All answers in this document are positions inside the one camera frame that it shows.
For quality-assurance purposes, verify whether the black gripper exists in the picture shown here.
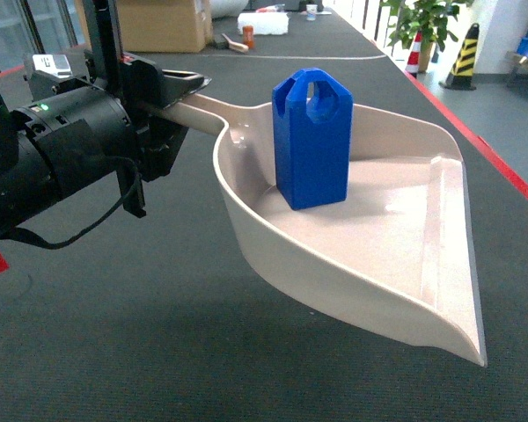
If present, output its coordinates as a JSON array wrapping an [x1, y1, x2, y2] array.
[[84, 50, 211, 217]]

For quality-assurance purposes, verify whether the blue plastic part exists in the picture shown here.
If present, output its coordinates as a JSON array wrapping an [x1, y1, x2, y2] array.
[[272, 68, 354, 210]]

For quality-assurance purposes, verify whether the beige plastic dustpan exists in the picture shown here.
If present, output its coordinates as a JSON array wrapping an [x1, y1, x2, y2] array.
[[149, 92, 488, 367]]

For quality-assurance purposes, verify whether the brown cardboard box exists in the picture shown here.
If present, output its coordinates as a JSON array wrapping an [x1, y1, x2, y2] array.
[[116, 0, 212, 53]]

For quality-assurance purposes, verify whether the orange can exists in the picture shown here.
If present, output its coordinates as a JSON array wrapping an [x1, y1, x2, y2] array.
[[242, 25, 254, 49]]

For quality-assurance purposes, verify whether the white foam block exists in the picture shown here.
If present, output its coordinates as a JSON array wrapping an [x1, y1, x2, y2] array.
[[237, 12, 290, 35]]

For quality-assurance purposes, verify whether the white paper cup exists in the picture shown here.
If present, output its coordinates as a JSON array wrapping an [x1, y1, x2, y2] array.
[[306, 4, 318, 21]]

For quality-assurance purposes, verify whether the red white traffic cone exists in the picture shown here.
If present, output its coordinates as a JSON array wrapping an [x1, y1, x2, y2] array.
[[405, 32, 422, 78]]

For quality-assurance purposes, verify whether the green potted plant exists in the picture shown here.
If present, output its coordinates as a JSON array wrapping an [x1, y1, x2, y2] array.
[[380, 0, 466, 73]]

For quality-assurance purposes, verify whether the yellow black traffic cone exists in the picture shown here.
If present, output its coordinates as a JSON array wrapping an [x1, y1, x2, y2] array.
[[439, 23, 480, 91]]

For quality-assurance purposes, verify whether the wooden handled brush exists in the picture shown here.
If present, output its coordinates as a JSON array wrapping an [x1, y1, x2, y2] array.
[[213, 33, 249, 54]]

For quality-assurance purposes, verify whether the black cable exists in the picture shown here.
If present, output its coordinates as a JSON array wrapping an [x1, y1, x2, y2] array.
[[8, 156, 143, 251]]

